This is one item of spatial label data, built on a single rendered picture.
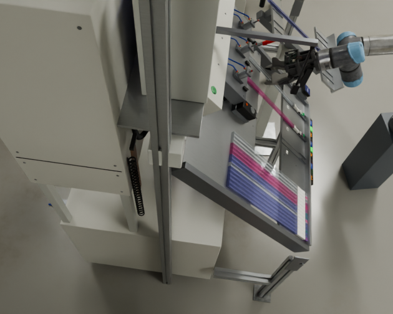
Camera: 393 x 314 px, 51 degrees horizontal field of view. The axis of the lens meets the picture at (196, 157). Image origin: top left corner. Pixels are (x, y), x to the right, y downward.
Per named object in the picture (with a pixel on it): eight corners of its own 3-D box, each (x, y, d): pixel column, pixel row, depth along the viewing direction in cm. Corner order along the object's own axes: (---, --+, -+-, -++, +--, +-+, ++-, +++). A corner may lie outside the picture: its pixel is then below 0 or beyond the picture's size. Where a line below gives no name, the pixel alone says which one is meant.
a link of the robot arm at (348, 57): (366, 68, 144) (362, 52, 138) (334, 75, 149) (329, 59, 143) (364, 51, 148) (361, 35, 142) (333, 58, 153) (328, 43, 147)
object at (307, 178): (295, 109, 189) (310, 104, 184) (294, 247, 156) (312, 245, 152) (294, 108, 188) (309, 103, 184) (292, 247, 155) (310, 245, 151)
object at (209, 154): (251, 59, 165) (261, 54, 162) (237, 210, 132) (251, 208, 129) (199, 2, 144) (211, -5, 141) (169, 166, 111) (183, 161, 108)
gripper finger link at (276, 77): (260, 75, 155) (282, 64, 152) (265, 85, 159) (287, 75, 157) (262, 80, 153) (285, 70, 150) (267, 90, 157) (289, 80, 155)
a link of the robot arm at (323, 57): (332, 57, 152) (333, 74, 148) (320, 60, 154) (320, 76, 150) (328, 43, 147) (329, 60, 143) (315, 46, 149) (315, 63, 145)
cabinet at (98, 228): (222, 166, 249) (236, 105, 195) (209, 282, 215) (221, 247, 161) (116, 151, 250) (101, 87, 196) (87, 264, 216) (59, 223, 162)
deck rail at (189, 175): (294, 247, 156) (309, 246, 153) (294, 252, 155) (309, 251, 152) (169, 166, 111) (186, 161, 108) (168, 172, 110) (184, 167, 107)
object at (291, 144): (299, 106, 186) (305, 104, 184) (299, 246, 154) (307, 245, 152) (278, 82, 174) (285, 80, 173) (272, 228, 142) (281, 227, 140)
